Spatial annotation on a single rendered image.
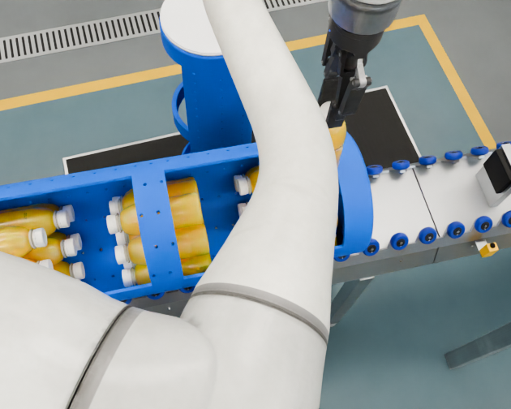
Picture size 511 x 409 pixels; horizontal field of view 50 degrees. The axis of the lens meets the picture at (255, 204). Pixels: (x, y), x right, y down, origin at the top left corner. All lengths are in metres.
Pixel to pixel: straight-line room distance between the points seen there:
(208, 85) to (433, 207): 0.71
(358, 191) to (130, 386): 0.87
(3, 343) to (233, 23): 0.33
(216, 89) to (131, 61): 1.29
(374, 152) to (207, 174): 1.28
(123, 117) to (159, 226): 1.66
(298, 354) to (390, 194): 1.16
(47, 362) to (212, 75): 1.33
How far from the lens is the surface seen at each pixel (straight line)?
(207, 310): 0.35
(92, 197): 1.33
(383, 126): 2.55
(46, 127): 2.75
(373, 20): 0.73
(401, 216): 1.46
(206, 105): 1.71
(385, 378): 2.30
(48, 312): 0.33
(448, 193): 1.54
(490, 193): 1.55
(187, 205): 1.13
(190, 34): 1.57
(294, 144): 0.43
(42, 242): 1.18
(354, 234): 1.16
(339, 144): 0.99
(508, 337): 1.93
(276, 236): 0.37
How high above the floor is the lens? 2.20
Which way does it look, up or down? 65 degrees down
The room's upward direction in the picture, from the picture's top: 7 degrees clockwise
